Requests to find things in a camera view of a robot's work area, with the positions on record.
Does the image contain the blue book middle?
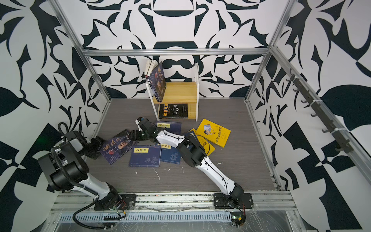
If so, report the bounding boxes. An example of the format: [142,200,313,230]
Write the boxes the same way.
[160,144,181,164]

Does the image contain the yellow book with figure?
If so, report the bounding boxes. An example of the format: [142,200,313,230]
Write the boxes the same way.
[196,119,231,148]

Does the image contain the purple book with old man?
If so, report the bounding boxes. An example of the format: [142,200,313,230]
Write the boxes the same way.
[146,62,166,102]

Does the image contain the yellow book under blue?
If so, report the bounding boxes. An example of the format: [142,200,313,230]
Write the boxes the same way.
[187,129,215,156]

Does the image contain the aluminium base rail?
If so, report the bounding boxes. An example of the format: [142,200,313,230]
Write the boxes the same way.
[50,191,297,213]

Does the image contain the blue book front left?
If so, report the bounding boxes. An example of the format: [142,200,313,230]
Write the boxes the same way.
[128,145,161,168]

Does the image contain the blue book top centre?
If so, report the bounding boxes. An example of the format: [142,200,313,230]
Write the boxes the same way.
[155,121,181,135]

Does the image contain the black book lying in shelf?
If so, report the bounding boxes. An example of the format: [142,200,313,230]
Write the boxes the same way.
[158,103,188,119]

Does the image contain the wall hook rail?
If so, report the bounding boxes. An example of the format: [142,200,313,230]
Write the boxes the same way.
[287,68,354,154]

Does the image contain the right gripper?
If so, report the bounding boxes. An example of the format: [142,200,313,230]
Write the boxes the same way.
[126,130,151,142]

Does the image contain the black book leaning upright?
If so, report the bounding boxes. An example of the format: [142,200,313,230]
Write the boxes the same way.
[144,60,158,76]

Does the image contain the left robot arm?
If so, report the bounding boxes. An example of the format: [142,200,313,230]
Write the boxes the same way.
[38,130,122,210]

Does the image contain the wooden white bookshelf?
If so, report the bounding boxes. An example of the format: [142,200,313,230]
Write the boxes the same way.
[146,63,200,122]

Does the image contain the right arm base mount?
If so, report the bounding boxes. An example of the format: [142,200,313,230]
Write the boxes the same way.
[213,193,254,210]

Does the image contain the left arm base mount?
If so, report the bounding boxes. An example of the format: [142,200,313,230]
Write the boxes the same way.
[94,193,137,211]

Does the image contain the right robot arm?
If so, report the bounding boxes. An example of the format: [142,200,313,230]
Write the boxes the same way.
[135,117,244,206]

